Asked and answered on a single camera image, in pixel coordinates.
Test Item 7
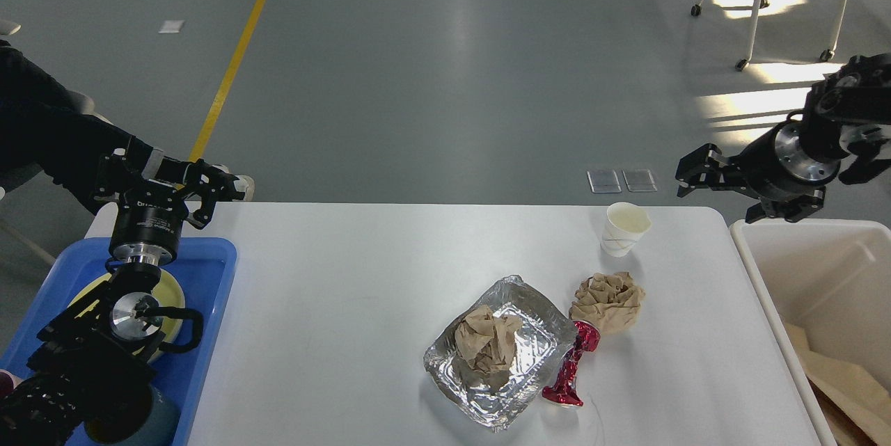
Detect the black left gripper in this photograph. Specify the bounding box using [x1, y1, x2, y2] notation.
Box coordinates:
[89, 148, 220, 266]

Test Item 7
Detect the blue plastic tray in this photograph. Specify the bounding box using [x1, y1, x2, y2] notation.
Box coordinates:
[2, 237, 237, 445]

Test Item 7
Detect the small white cup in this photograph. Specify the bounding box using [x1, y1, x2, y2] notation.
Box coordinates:
[599, 202, 652, 257]

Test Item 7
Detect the white plastic bin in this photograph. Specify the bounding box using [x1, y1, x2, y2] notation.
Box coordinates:
[730, 220, 890, 445]

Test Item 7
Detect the teal mug yellow inside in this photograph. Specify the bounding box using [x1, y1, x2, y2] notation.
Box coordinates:
[84, 385, 180, 445]

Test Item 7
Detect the red snack wrapper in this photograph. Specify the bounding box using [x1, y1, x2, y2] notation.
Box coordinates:
[541, 320, 601, 408]

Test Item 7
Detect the pink cup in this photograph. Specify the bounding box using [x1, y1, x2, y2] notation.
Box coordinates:
[0, 369, 23, 398]

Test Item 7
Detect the yellow plastic plate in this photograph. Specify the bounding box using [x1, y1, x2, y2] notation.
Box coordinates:
[69, 269, 187, 364]

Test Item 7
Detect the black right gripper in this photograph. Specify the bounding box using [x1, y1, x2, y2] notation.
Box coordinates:
[675, 120, 841, 224]

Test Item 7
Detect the seated person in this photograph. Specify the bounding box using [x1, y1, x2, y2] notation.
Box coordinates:
[0, 39, 255, 217]

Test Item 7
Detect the crumpled brown paper ball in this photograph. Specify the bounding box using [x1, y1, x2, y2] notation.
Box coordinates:
[569, 271, 646, 335]

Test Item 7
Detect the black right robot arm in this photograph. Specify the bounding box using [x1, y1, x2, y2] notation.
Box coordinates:
[675, 54, 890, 223]

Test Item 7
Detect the crumpled brown paper in tray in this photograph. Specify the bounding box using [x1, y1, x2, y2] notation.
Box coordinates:
[454, 304, 523, 375]

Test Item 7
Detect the brown paper bag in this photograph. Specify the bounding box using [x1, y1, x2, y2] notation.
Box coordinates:
[796, 350, 890, 445]
[783, 321, 811, 352]

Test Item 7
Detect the aluminium foil tray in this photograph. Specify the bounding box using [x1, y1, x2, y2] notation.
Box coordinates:
[423, 276, 577, 433]

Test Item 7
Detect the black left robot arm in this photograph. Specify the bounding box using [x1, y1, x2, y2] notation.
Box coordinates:
[2, 149, 251, 445]

